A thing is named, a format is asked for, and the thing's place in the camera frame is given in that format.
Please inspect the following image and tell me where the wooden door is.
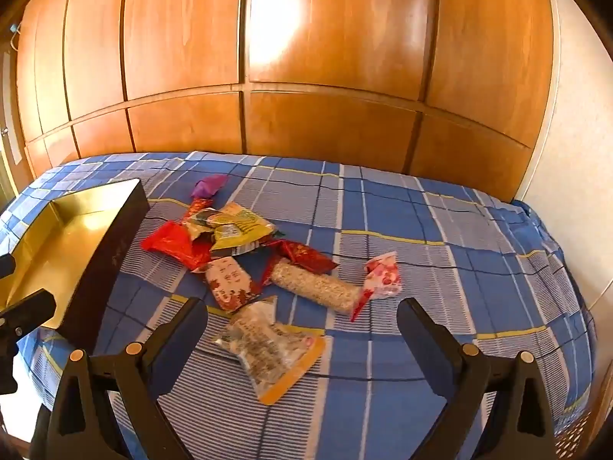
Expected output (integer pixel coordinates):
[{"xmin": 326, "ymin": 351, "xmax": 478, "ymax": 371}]
[{"xmin": 0, "ymin": 19, "xmax": 34, "ymax": 202}]

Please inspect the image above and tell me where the dark red printed packet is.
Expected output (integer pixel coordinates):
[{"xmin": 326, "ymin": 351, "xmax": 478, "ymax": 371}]
[{"xmin": 263, "ymin": 238, "xmax": 337, "ymax": 274}]

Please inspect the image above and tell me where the blue plaid bed sheet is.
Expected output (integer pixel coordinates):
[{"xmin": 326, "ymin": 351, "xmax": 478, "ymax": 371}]
[{"xmin": 0, "ymin": 151, "xmax": 599, "ymax": 460}]

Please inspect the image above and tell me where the small red gold packet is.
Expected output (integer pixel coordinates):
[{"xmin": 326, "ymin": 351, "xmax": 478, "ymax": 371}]
[{"xmin": 182, "ymin": 199, "xmax": 208, "ymax": 224}]

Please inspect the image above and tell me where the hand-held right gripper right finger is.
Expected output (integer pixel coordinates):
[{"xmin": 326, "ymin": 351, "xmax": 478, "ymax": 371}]
[{"xmin": 397, "ymin": 297, "xmax": 573, "ymax": 460}]

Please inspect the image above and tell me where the olive yellow snack packet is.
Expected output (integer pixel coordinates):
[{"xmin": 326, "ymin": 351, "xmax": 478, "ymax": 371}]
[{"xmin": 184, "ymin": 208, "xmax": 276, "ymax": 258}]

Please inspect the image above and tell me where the clear cereal bar packet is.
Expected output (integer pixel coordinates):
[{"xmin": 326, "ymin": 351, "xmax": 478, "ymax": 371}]
[{"xmin": 270, "ymin": 256, "xmax": 372, "ymax": 323}]

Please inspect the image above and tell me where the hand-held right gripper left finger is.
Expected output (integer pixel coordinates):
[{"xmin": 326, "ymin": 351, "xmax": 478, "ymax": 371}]
[{"xmin": 30, "ymin": 296, "xmax": 210, "ymax": 460}]

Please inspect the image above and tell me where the wooden wardrobe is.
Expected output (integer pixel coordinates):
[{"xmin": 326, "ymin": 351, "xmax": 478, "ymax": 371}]
[{"xmin": 14, "ymin": 0, "xmax": 556, "ymax": 202}]

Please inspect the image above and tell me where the purple candy wrapper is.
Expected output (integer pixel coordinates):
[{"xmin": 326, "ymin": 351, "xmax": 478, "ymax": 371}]
[{"xmin": 190, "ymin": 174, "xmax": 229, "ymax": 200}]

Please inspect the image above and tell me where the plain red snack packet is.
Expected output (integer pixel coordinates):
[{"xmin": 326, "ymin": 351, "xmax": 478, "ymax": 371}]
[{"xmin": 141, "ymin": 222, "xmax": 214, "ymax": 271}]

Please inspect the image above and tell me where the pink white snack packet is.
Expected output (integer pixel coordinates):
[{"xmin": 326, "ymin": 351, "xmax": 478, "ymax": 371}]
[{"xmin": 364, "ymin": 250, "xmax": 403, "ymax": 300}]

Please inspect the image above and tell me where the black box with gold interior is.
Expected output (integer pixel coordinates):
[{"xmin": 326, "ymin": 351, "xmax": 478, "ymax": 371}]
[{"xmin": 0, "ymin": 178, "xmax": 151, "ymax": 353}]

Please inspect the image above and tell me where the white red label packet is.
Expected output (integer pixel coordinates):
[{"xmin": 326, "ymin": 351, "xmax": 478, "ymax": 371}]
[{"xmin": 203, "ymin": 256, "xmax": 264, "ymax": 317}]

